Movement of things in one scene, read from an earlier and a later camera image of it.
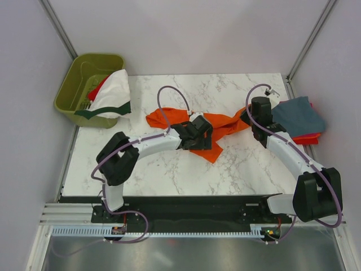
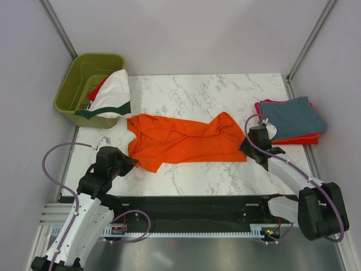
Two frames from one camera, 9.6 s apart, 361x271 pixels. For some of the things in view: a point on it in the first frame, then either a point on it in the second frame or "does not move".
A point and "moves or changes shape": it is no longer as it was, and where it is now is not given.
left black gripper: x=205 y=143 → x=129 y=162
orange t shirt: x=221 y=123 moves or changes shape
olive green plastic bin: x=85 y=71 does not move
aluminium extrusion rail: x=69 y=214 does not move
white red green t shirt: x=109 y=97 does not move
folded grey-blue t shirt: x=298 y=117 does not move
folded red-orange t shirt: x=307 y=140 does not move
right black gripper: x=244 y=117 → x=243 y=146
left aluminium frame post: x=57 y=25 does not move
